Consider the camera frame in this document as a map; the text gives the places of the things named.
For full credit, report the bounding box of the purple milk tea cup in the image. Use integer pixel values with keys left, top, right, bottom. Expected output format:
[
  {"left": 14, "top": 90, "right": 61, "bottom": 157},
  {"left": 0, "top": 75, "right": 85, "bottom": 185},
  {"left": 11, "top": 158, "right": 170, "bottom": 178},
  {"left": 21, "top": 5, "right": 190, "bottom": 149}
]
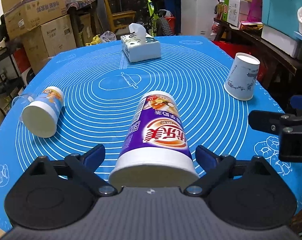
[{"left": 108, "top": 90, "right": 199, "bottom": 189}]

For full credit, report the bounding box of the black metal shelf rack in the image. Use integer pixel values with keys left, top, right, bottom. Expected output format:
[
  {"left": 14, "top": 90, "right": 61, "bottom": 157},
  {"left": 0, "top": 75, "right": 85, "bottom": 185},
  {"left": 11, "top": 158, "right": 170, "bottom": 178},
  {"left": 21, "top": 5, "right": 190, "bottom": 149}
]
[{"left": 0, "top": 43, "right": 31, "bottom": 116}]

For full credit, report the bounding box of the orange blue paper cup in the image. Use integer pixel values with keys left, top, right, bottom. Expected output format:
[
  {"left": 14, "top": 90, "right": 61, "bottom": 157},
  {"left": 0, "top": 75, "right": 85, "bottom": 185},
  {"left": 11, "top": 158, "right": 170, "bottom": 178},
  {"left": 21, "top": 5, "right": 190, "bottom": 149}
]
[{"left": 22, "top": 86, "right": 64, "bottom": 138}]

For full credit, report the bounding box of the blue silicone baking mat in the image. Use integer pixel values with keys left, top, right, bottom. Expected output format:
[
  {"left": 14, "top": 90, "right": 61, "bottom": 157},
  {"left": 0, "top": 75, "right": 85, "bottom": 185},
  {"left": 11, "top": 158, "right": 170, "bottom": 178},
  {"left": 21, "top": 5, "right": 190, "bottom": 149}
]
[{"left": 0, "top": 36, "right": 302, "bottom": 231}]

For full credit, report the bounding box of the dark wooden side table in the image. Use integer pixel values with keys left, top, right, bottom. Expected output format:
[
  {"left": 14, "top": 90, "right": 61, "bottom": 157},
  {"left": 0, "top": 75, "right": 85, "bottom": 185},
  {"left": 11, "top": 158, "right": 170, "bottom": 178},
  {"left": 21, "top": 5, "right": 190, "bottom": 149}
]
[{"left": 214, "top": 18, "right": 302, "bottom": 94}]

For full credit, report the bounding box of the large printed cardboard box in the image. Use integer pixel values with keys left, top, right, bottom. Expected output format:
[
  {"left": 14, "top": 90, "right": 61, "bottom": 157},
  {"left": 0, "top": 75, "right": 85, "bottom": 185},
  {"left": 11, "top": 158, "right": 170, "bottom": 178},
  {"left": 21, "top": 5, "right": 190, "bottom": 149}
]
[{"left": 1, "top": 0, "right": 67, "bottom": 39}]

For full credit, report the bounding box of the teal plastic storage bin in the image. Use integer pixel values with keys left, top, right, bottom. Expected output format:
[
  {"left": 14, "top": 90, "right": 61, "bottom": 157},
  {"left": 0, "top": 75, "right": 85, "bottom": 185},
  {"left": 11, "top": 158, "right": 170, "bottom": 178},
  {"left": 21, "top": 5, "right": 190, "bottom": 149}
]
[{"left": 262, "top": 0, "right": 302, "bottom": 40}]

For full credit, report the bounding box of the red plastic bucket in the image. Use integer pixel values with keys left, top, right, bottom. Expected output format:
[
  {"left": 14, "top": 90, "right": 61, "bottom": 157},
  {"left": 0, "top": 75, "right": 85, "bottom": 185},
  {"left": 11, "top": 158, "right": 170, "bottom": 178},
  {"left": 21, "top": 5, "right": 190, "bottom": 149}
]
[{"left": 165, "top": 16, "right": 176, "bottom": 35}]

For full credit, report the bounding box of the green white product box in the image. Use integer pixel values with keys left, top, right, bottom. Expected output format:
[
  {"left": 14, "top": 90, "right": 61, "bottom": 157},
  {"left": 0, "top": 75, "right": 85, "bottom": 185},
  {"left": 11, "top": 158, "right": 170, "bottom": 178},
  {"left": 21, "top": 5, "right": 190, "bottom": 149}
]
[{"left": 222, "top": 0, "right": 251, "bottom": 27}]

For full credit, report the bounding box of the white foam box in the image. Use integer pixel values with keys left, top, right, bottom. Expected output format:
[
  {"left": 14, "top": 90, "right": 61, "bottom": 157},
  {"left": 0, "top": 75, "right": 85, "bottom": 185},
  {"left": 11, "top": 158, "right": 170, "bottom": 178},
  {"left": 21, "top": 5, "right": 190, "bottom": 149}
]
[{"left": 261, "top": 25, "right": 302, "bottom": 60}]

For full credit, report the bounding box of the white chest freezer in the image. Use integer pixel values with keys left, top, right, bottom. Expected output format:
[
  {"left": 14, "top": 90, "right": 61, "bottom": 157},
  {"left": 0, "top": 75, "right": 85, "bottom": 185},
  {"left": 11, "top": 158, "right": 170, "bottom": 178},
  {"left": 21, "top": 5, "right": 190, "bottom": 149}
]
[{"left": 181, "top": 0, "right": 218, "bottom": 40}]

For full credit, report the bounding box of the clear glass cup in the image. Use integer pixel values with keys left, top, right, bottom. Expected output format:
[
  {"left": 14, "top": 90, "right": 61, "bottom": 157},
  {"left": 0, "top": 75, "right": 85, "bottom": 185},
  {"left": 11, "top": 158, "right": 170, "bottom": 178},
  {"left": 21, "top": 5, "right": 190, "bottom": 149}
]
[{"left": 11, "top": 93, "right": 36, "bottom": 125}]

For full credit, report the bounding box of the wooden chair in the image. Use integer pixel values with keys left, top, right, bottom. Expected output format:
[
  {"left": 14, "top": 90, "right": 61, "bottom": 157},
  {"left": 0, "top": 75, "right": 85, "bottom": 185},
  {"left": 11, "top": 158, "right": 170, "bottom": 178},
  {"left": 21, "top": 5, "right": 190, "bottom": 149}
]
[{"left": 103, "top": 0, "right": 136, "bottom": 33}]

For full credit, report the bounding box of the lower brown cardboard box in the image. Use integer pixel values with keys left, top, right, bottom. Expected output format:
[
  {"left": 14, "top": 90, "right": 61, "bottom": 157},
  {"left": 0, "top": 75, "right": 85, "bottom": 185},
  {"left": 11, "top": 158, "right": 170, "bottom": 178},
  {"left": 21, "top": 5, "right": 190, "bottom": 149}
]
[{"left": 20, "top": 15, "right": 76, "bottom": 74}]

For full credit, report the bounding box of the white blue painted paper cup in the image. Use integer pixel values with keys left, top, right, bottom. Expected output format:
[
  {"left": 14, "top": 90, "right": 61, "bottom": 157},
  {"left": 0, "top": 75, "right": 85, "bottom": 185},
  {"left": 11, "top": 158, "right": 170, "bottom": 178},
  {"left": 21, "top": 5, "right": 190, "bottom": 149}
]
[{"left": 224, "top": 53, "right": 260, "bottom": 101}]

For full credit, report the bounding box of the white floral tissue box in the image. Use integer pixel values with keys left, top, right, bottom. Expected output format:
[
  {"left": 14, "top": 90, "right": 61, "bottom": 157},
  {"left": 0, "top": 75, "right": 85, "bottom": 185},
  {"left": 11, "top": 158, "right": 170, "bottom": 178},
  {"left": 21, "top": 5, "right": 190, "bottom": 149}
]
[{"left": 120, "top": 23, "right": 161, "bottom": 63}]

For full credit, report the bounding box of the red gift bag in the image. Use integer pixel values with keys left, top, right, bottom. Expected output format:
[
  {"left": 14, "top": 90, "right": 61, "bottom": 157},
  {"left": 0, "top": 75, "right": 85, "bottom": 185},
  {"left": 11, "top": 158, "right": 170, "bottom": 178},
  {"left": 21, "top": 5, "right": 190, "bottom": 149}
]
[{"left": 212, "top": 41, "right": 267, "bottom": 82}]

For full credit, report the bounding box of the black green bicycle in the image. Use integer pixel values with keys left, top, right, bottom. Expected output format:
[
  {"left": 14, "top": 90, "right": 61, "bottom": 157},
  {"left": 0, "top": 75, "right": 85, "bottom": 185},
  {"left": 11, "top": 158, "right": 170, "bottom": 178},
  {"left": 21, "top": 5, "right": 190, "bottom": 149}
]
[{"left": 125, "top": 0, "right": 174, "bottom": 36}]

